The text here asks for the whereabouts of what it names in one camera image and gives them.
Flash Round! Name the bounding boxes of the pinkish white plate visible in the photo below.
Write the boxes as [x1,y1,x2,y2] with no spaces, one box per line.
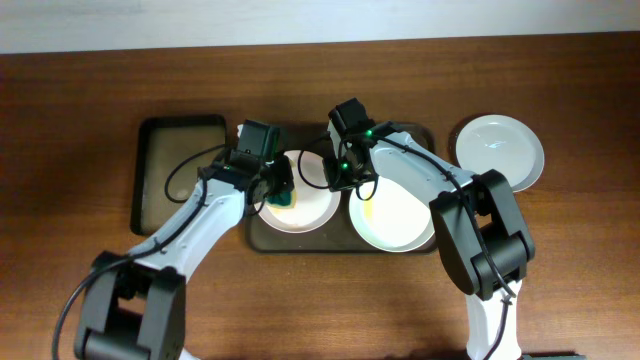
[259,150,341,234]

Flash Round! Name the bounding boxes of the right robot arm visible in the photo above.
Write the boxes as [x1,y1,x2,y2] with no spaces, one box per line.
[325,119,535,359]

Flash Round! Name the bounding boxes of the light green plate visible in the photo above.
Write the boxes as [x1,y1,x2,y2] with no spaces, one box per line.
[348,177,435,253]

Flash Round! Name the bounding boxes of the light blue plate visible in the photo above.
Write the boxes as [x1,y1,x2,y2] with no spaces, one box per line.
[453,114,545,192]

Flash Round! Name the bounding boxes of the large brown serving tray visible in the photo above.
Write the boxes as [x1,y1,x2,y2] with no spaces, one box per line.
[244,123,437,255]

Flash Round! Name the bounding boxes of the small black water tray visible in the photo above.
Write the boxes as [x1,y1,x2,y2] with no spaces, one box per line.
[130,114,226,236]

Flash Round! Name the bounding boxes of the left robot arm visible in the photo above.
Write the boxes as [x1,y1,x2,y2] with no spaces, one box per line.
[74,151,294,359]

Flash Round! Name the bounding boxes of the green yellow sponge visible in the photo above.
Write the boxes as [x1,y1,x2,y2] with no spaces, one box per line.
[266,189,297,209]

